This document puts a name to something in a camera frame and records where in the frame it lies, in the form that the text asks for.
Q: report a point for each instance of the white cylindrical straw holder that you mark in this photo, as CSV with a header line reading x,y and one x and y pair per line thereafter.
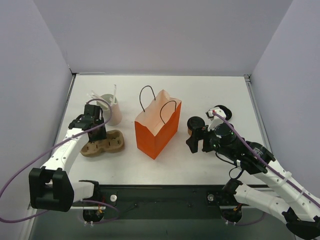
x,y
116,116

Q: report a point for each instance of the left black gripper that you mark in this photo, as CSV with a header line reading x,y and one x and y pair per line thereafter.
x,y
97,133

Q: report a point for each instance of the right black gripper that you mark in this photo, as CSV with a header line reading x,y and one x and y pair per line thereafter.
x,y
199,140

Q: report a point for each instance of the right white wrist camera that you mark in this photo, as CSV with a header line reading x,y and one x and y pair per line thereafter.
x,y
215,120

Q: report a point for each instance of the brown pulp cup carrier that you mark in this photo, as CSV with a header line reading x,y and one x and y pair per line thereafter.
x,y
113,143

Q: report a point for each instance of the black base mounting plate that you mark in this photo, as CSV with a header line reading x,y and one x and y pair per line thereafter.
x,y
163,202

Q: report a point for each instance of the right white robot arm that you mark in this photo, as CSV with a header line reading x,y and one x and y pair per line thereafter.
x,y
294,206

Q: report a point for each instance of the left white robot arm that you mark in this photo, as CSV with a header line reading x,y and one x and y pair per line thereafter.
x,y
49,186

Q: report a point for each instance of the brown paper coffee cup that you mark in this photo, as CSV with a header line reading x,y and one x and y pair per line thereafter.
x,y
190,131

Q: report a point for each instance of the orange paper bag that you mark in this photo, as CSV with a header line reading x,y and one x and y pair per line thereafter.
x,y
157,123

